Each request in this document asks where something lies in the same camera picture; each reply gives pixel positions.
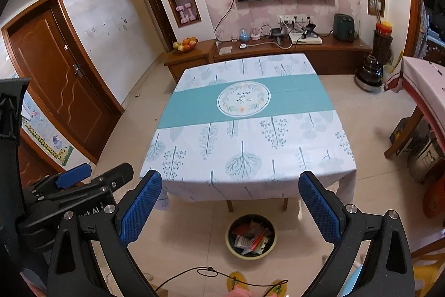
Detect children's height chart poster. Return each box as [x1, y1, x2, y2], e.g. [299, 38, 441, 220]
[22, 92, 74, 167]

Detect blue snow globe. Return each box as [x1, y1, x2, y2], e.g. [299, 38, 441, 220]
[239, 29, 250, 43]

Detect round trash bin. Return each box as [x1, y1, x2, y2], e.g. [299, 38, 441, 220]
[225, 214, 278, 261]

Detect brown wooden door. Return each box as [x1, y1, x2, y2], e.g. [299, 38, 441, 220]
[1, 0, 124, 163]

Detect pink dumbbells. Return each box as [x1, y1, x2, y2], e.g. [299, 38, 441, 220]
[176, 3, 196, 24]

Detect thin black cable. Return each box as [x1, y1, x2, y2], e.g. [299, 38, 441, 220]
[154, 265, 290, 294]

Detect black air fryer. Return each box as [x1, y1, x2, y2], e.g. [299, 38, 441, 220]
[333, 14, 355, 43]

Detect yellow slipper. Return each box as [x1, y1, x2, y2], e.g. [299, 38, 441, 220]
[226, 271, 250, 296]

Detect patterned teal white tablecloth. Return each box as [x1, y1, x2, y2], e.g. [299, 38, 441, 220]
[142, 53, 357, 210]

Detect pink covered side table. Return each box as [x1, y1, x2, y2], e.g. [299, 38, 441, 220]
[384, 57, 445, 158]

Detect bowl of fruit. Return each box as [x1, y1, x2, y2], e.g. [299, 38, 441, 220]
[173, 37, 198, 53]

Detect white set-top box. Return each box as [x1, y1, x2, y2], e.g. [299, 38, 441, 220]
[289, 32, 323, 45]

